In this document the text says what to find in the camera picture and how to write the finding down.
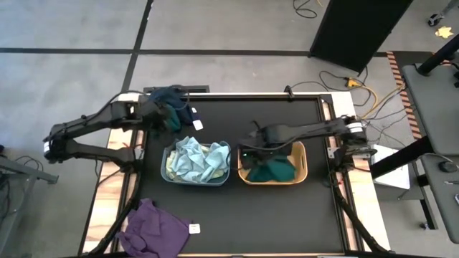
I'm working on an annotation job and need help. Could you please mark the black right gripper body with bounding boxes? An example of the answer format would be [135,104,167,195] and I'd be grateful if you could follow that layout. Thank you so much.
[237,140,293,168]

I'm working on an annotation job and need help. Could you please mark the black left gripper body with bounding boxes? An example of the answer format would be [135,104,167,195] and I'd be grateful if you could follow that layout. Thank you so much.
[137,95,170,128]

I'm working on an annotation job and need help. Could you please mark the dark teal towel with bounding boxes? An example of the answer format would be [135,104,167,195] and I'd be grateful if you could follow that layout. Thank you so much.
[164,103,183,133]
[246,154,298,183]

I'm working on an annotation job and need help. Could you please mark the navy towel with white tag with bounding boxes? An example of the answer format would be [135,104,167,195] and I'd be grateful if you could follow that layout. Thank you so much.
[148,85,204,131]

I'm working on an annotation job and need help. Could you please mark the purple towel with white tag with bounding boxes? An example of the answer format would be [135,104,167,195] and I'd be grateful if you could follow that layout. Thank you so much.
[116,198,202,258]

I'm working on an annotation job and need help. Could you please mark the yellow plastic basket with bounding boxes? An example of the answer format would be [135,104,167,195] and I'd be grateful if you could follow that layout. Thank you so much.
[237,140,309,186]

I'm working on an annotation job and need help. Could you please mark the blue-grey plastic basket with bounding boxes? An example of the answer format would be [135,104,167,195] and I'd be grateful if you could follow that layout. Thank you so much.
[160,139,232,188]

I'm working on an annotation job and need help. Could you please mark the light blue towel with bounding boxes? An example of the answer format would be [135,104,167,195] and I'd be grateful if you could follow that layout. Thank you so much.
[170,135,213,182]
[200,141,232,180]

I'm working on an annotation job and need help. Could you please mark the white box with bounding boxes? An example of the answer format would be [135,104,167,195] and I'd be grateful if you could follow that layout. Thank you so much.
[370,143,412,191]

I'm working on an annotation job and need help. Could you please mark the grey metal stand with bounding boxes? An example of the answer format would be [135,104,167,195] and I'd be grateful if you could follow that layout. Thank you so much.
[0,153,60,258]

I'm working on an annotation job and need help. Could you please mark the striped hazard tape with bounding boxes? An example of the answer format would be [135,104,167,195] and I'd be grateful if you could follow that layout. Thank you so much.
[385,50,423,141]

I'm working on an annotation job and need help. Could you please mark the black partition panel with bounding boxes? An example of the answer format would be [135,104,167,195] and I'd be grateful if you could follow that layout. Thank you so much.
[309,0,415,75]

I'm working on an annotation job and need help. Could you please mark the grey desk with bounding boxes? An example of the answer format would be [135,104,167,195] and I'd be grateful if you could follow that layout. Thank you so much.
[400,62,459,245]

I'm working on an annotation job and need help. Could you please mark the black computer mouse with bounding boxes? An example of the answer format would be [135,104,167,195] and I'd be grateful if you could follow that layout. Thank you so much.
[438,161,459,174]

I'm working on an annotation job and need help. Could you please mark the black desk pole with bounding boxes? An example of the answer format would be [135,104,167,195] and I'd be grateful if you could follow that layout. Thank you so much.
[416,33,459,77]

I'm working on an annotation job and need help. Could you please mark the black caster wheel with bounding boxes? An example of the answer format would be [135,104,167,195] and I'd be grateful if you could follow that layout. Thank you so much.
[427,12,445,28]

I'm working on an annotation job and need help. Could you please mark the yellow star-shaped paper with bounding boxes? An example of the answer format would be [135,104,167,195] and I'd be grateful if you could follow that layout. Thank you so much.
[434,25,455,40]

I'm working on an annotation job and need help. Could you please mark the black metal table frame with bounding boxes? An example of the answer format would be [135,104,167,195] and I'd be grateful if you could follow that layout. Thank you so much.
[81,85,392,258]

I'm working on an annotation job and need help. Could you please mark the black floor cable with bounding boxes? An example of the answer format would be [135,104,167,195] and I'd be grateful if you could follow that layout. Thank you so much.
[292,0,319,19]
[289,65,371,108]

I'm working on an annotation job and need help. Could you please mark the yellow cable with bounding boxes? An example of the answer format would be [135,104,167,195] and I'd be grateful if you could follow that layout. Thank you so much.
[358,84,407,120]

